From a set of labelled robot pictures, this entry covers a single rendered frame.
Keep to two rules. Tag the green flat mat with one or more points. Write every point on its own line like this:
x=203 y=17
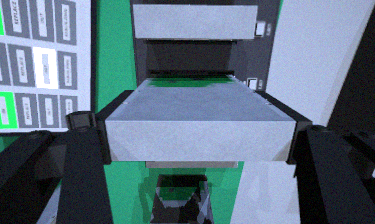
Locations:
x=131 y=185

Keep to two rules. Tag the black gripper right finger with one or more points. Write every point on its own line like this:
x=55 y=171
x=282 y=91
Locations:
x=329 y=189

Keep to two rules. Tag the grey hard drive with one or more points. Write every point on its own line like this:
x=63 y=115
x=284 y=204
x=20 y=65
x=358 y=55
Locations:
x=49 y=214
x=186 y=22
x=182 y=199
x=191 y=164

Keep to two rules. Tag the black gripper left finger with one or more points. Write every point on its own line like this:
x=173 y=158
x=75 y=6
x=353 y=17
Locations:
x=84 y=197

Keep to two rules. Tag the status display screen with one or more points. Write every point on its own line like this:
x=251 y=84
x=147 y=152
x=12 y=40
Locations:
x=47 y=63

